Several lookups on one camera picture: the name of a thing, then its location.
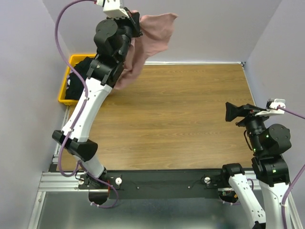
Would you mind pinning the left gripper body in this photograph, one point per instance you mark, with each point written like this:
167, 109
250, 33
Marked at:
128, 24

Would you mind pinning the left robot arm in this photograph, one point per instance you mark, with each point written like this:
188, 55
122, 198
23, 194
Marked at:
113, 38

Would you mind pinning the pink t shirt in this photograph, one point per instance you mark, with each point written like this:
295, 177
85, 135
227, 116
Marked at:
157, 31

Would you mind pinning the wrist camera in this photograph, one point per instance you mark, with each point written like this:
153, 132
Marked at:
113, 8
272, 108

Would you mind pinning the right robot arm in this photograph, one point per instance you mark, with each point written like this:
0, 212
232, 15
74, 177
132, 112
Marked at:
267, 144

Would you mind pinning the aluminium frame rail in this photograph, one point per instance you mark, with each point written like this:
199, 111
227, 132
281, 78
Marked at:
50, 182

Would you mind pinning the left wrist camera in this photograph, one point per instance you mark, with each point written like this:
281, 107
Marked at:
113, 8

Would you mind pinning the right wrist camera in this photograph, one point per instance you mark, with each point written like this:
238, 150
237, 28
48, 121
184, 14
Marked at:
272, 108

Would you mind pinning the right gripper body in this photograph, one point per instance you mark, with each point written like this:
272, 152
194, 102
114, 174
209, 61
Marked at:
251, 120

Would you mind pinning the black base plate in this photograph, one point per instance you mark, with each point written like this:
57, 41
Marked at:
154, 184

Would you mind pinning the yellow plastic bin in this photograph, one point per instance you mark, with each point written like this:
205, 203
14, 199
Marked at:
71, 86

